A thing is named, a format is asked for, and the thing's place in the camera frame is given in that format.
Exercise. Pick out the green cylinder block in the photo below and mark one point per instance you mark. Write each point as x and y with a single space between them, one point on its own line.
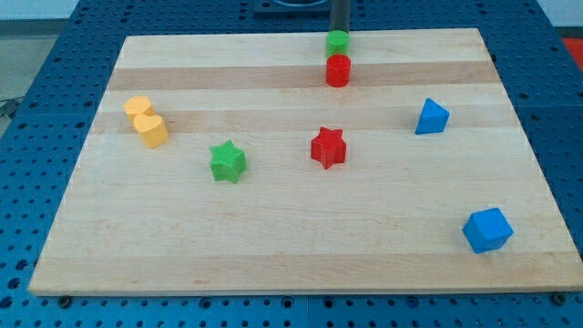
337 43

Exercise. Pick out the red star block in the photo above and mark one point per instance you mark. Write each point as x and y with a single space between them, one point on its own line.
328 147

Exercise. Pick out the green star block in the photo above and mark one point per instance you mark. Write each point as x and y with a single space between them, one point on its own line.
227 162

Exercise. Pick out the wooden board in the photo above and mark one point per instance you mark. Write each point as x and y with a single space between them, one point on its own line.
141 221

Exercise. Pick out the red cylinder block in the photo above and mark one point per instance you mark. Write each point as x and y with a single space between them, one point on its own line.
338 70

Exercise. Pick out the yellow heart block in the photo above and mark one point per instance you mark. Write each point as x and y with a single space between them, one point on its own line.
152 130

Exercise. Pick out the blue triangle block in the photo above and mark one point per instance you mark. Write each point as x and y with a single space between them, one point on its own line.
433 118

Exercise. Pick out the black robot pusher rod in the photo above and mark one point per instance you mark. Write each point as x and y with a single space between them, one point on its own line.
339 17

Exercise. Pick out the yellow hexagon block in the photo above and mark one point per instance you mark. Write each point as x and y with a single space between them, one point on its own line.
138 105

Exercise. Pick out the blue cube block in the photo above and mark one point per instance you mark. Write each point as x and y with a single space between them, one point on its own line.
487 230

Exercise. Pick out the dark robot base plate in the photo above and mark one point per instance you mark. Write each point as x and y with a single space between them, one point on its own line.
263 8

